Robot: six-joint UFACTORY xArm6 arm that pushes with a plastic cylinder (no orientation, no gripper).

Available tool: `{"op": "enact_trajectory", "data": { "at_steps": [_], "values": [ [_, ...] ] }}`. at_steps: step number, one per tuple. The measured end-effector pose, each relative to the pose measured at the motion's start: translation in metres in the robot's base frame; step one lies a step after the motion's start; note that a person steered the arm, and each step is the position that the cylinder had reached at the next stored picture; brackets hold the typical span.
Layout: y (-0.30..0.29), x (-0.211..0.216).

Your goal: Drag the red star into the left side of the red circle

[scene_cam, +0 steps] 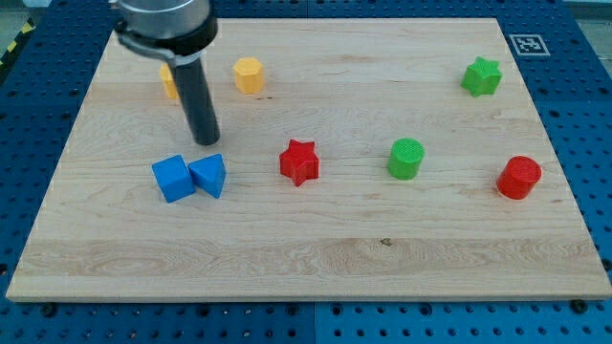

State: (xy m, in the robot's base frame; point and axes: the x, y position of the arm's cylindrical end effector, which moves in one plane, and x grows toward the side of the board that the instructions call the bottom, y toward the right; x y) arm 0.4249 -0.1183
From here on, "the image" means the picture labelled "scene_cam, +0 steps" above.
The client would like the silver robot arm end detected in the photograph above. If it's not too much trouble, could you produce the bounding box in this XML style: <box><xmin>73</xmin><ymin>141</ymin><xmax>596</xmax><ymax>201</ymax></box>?
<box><xmin>108</xmin><ymin>0</ymin><xmax>218</xmax><ymax>67</ymax></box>

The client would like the red star block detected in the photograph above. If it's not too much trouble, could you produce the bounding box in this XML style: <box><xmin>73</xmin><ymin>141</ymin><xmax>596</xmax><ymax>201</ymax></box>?
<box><xmin>279</xmin><ymin>140</ymin><xmax>319</xmax><ymax>186</ymax></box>

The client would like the green star block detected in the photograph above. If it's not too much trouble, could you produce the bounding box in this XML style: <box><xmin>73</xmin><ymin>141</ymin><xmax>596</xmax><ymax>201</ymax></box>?
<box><xmin>461</xmin><ymin>56</ymin><xmax>503</xmax><ymax>97</ymax></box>

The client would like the wooden board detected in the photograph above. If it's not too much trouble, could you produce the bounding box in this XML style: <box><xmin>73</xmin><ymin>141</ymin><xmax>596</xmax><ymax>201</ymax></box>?
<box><xmin>7</xmin><ymin>18</ymin><xmax>611</xmax><ymax>303</ymax></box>

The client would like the blue triangle block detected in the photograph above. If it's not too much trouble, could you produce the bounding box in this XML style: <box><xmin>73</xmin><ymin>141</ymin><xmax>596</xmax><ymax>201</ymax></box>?
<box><xmin>187</xmin><ymin>154</ymin><xmax>226</xmax><ymax>199</ymax></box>

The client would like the green cylinder block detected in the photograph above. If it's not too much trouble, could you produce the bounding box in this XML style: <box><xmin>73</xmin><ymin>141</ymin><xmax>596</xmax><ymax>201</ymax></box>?
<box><xmin>387</xmin><ymin>138</ymin><xmax>425</xmax><ymax>180</ymax></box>

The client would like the yellow hexagon block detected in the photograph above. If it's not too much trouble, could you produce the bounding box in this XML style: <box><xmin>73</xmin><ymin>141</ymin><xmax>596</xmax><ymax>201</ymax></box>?
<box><xmin>233</xmin><ymin>57</ymin><xmax>265</xmax><ymax>94</ymax></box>

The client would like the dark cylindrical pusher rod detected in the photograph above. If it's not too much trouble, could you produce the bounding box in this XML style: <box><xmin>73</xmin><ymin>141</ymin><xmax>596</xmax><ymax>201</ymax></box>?
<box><xmin>171</xmin><ymin>53</ymin><xmax>220</xmax><ymax>145</ymax></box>

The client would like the blue cube block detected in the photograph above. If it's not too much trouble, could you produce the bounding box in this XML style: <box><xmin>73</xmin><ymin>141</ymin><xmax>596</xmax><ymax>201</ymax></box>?
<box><xmin>151</xmin><ymin>155</ymin><xmax>196</xmax><ymax>203</ymax></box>

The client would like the yellow block behind rod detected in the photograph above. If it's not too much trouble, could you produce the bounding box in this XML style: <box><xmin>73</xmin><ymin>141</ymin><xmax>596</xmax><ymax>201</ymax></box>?
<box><xmin>159</xmin><ymin>63</ymin><xmax>179</xmax><ymax>99</ymax></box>

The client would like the red cylinder block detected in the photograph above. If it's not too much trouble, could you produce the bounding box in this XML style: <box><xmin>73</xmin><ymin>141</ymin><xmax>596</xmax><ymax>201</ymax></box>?
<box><xmin>496</xmin><ymin>156</ymin><xmax>542</xmax><ymax>200</ymax></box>

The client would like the white fiducial marker tag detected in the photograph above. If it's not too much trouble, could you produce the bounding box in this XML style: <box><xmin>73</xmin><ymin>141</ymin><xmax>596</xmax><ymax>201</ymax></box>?
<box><xmin>510</xmin><ymin>33</ymin><xmax>550</xmax><ymax>56</ymax></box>

